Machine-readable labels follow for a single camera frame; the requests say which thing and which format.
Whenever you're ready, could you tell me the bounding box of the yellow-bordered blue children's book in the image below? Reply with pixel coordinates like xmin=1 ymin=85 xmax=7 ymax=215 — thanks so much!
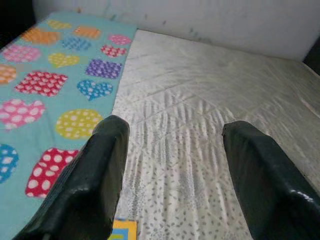
xmin=107 ymin=217 xmax=138 ymax=240

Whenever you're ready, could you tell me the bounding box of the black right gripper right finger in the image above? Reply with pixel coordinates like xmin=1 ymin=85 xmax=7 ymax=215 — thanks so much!
xmin=222 ymin=120 xmax=320 ymax=240

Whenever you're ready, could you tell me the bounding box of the teal heart-print blanket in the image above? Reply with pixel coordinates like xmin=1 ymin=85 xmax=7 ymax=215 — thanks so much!
xmin=0 ymin=11 xmax=138 ymax=240

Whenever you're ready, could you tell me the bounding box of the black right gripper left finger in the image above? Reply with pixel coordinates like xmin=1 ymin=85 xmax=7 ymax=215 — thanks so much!
xmin=12 ymin=114 xmax=131 ymax=240

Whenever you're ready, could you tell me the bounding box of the grey quilted mattress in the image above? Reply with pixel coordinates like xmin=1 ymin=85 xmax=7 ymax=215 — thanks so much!
xmin=109 ymin=28 xmax=320 ymax=240

